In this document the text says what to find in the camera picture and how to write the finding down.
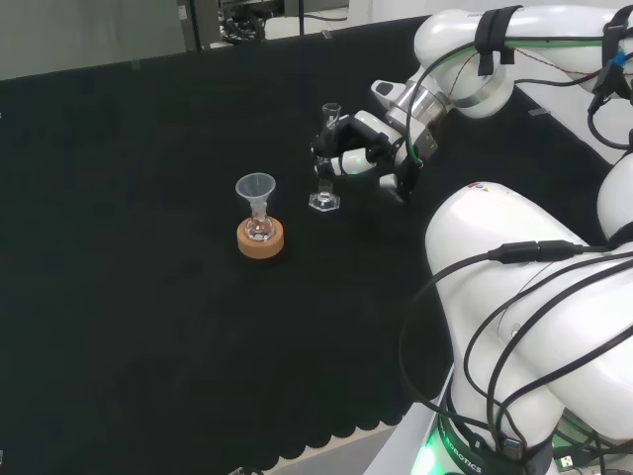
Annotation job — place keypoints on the clear glass graduated cylinder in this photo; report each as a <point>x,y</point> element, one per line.
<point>325,198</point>

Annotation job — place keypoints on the black bench cloth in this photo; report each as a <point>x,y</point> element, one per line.
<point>148,272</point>

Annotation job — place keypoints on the small round-bottom glass flask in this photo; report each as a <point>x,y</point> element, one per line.
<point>259,228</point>

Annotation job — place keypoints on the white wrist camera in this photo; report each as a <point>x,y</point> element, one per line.
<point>388,91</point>

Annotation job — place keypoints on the silver usb plug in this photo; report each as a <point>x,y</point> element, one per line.
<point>566,461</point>

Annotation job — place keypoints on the grey wall panel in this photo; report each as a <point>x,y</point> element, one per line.
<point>89,34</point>

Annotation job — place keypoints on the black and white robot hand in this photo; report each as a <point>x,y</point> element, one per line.
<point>366,133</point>

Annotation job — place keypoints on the clear plastic funnel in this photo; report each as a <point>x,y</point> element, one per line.
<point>255,187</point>

